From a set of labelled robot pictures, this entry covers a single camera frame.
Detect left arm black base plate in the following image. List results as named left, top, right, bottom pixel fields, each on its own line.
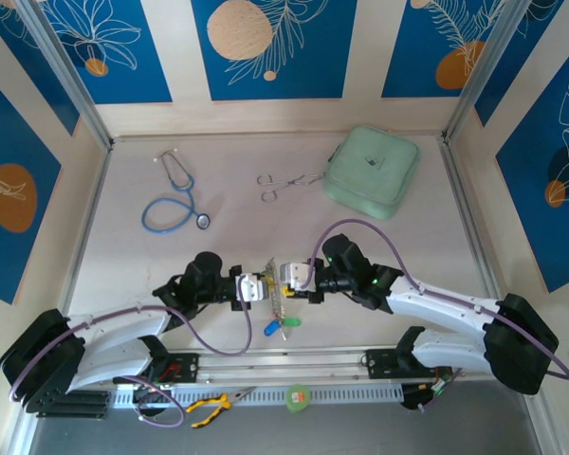
left=141, top=351, right=201, bottom=384

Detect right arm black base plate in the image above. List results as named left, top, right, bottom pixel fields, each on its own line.
left=362, top=348, right=455, bottom=380

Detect metal forceps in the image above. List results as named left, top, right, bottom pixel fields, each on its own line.
left=257, top=173, right=324, bottom=204

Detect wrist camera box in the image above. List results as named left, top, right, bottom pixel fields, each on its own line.
left=279, top=259, right=314, bottom=291
left=235, top=272, right=269, bottom=303

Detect white slotted cable tray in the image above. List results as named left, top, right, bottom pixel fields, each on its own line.
left=111, top=384, right=405, bottom=408

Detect aluminium corner post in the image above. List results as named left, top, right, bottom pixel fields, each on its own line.
left=443, top=0, right=535, bottom=143
left=16, top=0, right=116, bottom=149

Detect grey metal shelf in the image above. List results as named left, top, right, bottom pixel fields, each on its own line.
left=9, top=381, right=563, bottom=455

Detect mint green zip pouch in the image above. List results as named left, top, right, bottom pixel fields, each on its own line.
left=322, top=125, right=421, bottom=222

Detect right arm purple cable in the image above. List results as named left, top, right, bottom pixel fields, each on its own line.
left=299, top=218, right=569, bottom=414

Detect aluminium side rail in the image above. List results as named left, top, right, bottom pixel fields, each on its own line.
left=438, top=136, right=504, bottom=304
left=56, top=139, right=114, bottom=328

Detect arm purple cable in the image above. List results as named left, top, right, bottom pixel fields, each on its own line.
left=9, top=298, right=253, bottom=430
left=299, top=218, right=569, bottom=414

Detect black ribbed block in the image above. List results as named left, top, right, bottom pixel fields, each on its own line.
left=36, top=389, right=111, bottom=420

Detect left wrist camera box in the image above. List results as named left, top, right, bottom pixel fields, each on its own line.
left=235, top=272, right=269, bottom=303

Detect yellow handled pliers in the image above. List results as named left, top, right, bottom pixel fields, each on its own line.
left=185, top=386, right=257, bottom=430

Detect blue stethoscope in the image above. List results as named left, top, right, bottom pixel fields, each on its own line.
left=140, top=150, right=212, bottom=234

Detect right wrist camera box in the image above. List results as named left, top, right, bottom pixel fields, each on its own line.
left=279, top=259, right=314, bottom=291

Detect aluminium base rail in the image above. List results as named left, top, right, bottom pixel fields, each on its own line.
left=21, top=343, right=544, bottom=391

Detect round green tape roll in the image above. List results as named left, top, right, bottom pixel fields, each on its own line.
left=284, top=383, right=310, bottom=413

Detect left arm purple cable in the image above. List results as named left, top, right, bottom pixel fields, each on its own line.
left=9, top=298, right=253, bottom=430

